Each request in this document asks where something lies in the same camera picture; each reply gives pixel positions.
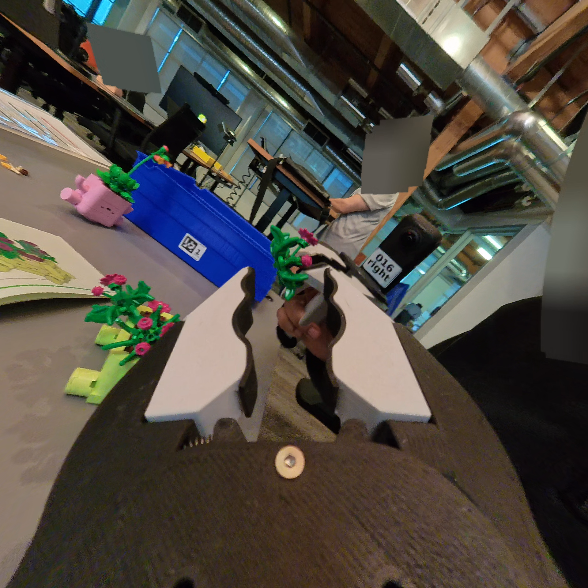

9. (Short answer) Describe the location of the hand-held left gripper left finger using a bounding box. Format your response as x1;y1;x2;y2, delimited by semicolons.
144;266;265;444

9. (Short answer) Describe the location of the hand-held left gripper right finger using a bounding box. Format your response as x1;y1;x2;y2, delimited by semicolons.
305;268;435;435

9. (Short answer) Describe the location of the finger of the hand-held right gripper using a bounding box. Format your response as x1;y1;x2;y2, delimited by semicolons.
301;264;328;299
312;241;364;278

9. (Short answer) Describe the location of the green flower sprig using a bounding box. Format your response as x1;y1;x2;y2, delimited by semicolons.
270;225;319;301

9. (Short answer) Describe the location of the yellow brick flower planter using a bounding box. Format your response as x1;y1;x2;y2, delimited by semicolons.
64;273;182;405

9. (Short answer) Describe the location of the person's right hand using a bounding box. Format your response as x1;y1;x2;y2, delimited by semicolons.
276;289;336;364

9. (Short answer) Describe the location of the blue plastic bin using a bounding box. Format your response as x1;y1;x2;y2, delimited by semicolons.
386;282;409;318
123;152;278;304

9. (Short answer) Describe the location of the wooden top desk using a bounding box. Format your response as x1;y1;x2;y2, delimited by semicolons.
246;138;332;235

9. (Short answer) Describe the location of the open instruction booklet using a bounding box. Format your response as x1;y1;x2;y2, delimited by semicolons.
0;217;108;306

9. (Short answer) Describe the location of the pink brick planter figure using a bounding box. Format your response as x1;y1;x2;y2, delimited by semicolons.
60;146;173;228

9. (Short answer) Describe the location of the black office chair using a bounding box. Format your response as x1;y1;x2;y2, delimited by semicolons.
142;103;205;161

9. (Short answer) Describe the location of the black monitor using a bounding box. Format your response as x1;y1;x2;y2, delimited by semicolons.
158;64;243;148

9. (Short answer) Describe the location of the white printed mat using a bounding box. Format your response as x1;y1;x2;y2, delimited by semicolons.
0;87;111;166

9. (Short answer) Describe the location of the silver ventilation duct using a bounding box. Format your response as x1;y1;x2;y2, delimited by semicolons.
184;0;579;217

